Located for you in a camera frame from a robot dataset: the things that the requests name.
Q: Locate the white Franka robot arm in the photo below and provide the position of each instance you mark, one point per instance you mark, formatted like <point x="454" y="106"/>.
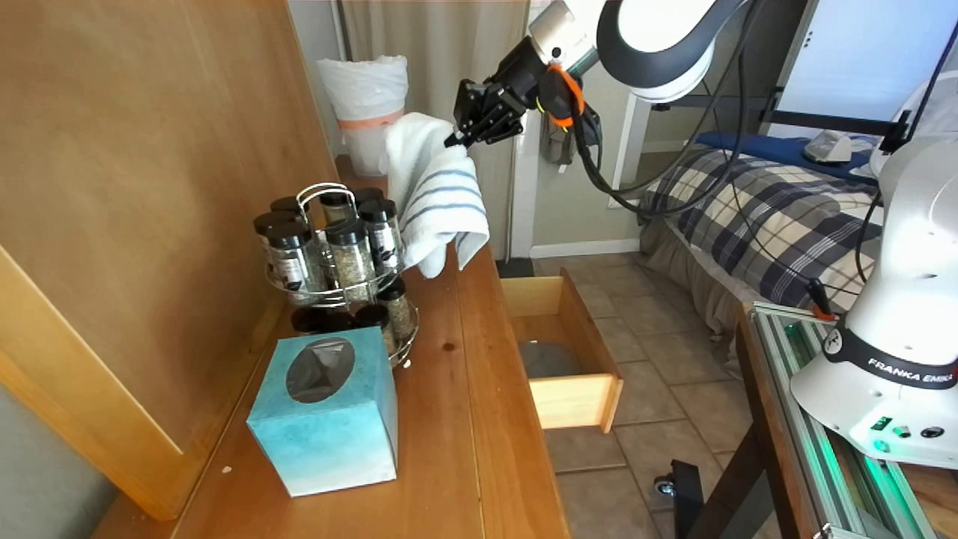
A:
<point x="898" y="301"/>

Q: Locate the metal robot stand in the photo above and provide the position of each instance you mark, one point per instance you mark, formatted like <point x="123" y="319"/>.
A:
<point x="796" y="438"/>

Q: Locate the white striped towel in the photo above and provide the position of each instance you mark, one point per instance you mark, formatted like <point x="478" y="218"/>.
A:
<point x="437" y="197"/>

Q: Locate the blue bed sheet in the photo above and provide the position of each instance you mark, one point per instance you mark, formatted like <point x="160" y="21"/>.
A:
<point x="759" y="145"/>

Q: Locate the wooden dresser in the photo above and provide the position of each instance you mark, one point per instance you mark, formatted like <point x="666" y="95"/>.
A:
<point x="479" y="420"/>

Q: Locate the plaid bed blanket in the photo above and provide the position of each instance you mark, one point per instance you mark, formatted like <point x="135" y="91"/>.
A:
<point x="759" y="218"/>

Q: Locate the white monitor screen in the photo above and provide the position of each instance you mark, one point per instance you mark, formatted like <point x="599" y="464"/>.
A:
<point x="858" y="59"/>

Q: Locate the open wooden drawer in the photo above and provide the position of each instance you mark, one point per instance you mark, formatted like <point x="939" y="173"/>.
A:
<point x="573" y="398"/>

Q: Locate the metal revolving spice rack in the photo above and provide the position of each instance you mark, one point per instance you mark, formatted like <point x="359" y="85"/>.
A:
<point x="338" y="296"/>

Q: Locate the small grey pouch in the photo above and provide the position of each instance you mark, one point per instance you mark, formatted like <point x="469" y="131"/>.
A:
<point x="828" y="148"/>

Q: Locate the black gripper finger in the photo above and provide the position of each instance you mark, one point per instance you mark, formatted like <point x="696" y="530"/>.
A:
<point x="469" y="106"/>
<point x="497" y="122"/>

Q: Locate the dark grey cloth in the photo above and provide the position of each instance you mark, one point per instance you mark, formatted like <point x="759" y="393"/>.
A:
<point x="550" y="360"/>

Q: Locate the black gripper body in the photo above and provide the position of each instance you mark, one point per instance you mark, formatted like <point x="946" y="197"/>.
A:
<point x="518" y="77"/>

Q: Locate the teal tissue box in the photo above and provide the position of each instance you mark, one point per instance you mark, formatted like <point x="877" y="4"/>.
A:
<point x="331" y="438"/>

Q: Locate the large framed wooden board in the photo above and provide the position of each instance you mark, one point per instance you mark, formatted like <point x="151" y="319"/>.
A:
<point x="129" y="197"/>

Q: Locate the glass spice jar black lid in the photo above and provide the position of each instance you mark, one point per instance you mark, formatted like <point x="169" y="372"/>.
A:
<point x="349" y="259"/>
<point x="264" y="233"/>
<point x="380" y="236"/>
<point x="288" y="259"/>
<point x="335" y="208"/>
<point x="400" y="313"/>

